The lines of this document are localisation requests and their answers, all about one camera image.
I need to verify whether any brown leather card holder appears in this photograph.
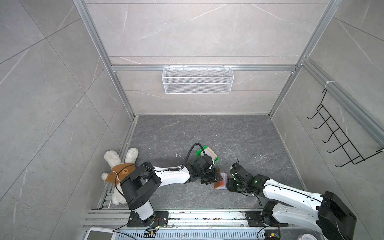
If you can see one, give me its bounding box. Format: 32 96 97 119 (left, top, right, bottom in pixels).
214 169 228 190

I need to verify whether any green plastic card tray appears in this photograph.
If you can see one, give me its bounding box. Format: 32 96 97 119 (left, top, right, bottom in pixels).
196 146 219 163

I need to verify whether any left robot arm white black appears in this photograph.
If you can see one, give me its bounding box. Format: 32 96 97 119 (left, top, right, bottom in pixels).
118 155 223 226

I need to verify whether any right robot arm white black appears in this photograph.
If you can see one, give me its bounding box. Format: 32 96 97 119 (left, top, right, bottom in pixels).
227 163 357 240

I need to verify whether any stack of credit cards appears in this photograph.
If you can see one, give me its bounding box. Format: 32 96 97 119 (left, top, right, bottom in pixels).
205 148 218 162

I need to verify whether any white brown plush toy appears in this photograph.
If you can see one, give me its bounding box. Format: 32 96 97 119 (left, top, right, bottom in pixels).
102 148 139 205

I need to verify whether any white device at bottom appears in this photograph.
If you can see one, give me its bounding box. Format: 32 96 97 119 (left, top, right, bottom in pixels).
84 227 118 240

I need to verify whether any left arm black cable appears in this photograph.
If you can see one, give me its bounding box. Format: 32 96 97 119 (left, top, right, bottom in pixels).
179 142 208 170

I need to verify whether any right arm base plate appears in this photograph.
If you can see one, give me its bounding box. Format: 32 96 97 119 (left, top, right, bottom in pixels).
245 211 289 227

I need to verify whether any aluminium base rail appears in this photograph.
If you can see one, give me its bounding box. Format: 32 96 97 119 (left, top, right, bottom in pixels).
81 209 324 240

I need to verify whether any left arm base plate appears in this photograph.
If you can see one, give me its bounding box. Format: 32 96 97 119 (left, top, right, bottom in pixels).
127 211 169 229

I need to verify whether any white wire mesh basket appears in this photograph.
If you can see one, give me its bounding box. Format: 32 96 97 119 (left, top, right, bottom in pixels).
162 66 235 95

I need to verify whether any black wire hook rack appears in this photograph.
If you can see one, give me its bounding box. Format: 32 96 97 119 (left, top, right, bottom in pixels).
307 89 384 168

